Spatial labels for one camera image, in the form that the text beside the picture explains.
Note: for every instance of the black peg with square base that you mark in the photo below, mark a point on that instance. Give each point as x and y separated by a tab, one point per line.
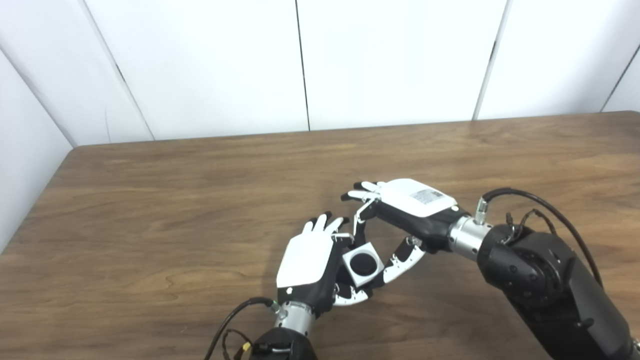
363	264

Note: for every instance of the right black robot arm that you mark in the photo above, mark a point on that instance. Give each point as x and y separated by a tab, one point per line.
550	280

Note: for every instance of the white square piece with hole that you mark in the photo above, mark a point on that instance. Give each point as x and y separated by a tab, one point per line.
370	248

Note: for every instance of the silver metal clasp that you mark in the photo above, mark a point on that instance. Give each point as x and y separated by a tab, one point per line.
636	346

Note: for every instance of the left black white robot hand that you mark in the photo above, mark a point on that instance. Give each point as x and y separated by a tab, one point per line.
305	262

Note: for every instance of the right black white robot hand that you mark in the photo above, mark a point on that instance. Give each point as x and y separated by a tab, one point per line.
415	205

